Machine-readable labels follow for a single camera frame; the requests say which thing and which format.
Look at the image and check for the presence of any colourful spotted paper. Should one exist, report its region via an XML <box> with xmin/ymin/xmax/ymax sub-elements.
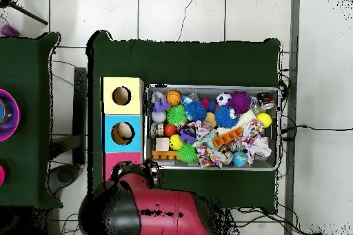
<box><xmin>241</xmin><ymin>119</ymin><xmax>272</xmax><ymax>165</ymax></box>
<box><xmin>188</xmin><ymin>119</ymin><xmax>214</xmax><ymax>140</ymax></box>
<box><xmin>195</xmin><ymin>143</ymin><xmax>225</xmax><ymax>169</ymax></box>

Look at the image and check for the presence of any wooden box with three holes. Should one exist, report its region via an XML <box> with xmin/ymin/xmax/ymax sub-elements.
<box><xmin>100</xmin><ymin>76</ymin><xmax>145</xmax><ymax>182</ymax></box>

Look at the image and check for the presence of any green puffer ball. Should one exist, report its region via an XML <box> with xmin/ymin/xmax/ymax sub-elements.
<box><xmin>166</xmin><ymin>104</ymin><xmax>189</xmax><ymax>127</ymax></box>

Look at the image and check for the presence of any lavender building block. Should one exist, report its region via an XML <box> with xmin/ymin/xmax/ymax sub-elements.
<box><xmin>152</xmin><ymin>99</ymin><xmax>171</xmax><ymax>114</ymax></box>

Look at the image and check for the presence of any orange basketball toy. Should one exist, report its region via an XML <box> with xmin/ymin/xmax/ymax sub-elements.
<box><xmin>165</xmin><ymin>90</ymin><xmax>182</xmax><ymax>107</ymax></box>

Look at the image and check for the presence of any blue puffer ball with eye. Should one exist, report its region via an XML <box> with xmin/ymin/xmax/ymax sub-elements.
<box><xmin>214</xmin><ymin>105</ymin><xmax>240</xmax><ymax>129</ymax></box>

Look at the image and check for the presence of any black and white soccer ball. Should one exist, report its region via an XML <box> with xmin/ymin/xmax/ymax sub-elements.
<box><xmin>216</xmin><ymin>92</ymin><xmax>232</xmax><ymax>107</ymax></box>

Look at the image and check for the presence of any long orange building block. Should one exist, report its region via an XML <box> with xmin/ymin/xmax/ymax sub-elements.
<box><xmin>212</xmin><ymin>126</ymin><xmax>243</xmax><ymax>148</ymax></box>

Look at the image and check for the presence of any dark green table cloth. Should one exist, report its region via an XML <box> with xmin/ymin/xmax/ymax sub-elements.
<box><xmin>86</xmin><ymin>30</ymin><xmax>282</xmax><ymax>214</ymax></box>
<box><xmin>0</xmin><ymin>32</ymin><xmax>63</xmax><ymax>210</ymax></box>

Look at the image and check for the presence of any purple spiky ball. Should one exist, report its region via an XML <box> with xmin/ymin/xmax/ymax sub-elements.
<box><xmin>227</xmin><ymin>90</ymin><xmax>252</xmax><ymax>116</ymax></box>

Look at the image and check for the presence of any purple and pink bowl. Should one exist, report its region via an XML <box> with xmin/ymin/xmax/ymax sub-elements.
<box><xmin>0</xmin><ymin>88</ymin><xmax>21</xmax><ymax>142</ymax></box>

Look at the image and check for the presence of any black tripod leg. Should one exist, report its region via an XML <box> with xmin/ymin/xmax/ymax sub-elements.
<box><xmin>0</xmin><ymin>0</ymin><xmax>49</xmax><ymax>25</ymax></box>

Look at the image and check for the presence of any small purple object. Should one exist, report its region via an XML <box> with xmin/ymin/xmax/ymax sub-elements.
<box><xmin>0</xmin><ymin>23</ymin><xmax>21</xmax><ymax>38</ymax></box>

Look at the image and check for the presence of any shallow wire mesh bin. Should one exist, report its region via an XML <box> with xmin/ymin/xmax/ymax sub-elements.
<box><xmin>143</xmin><ymin>83</ymin><xmax>281</xmax><ymax>172</ymax></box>

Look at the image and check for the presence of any black cable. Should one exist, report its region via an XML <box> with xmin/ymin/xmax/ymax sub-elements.
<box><xmin>279</xmin><ymin>123</ymin><xmax>353</xmax><ymax>141</ymax></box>

